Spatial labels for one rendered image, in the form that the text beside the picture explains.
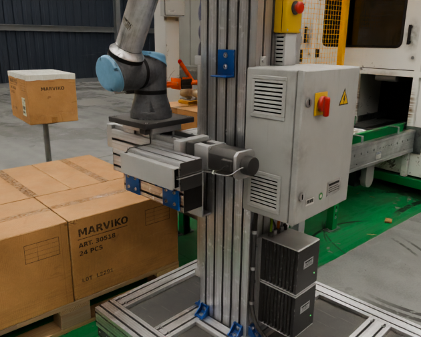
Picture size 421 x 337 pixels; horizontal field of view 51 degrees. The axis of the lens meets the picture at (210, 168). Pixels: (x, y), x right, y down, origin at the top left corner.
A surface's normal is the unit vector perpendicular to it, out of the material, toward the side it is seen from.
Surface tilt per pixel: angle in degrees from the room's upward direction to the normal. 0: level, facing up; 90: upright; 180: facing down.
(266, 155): 90
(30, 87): 90
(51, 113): 90
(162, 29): 90
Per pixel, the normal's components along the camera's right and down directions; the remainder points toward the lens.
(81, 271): 0.66, 0.22
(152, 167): -0.70, 0.20
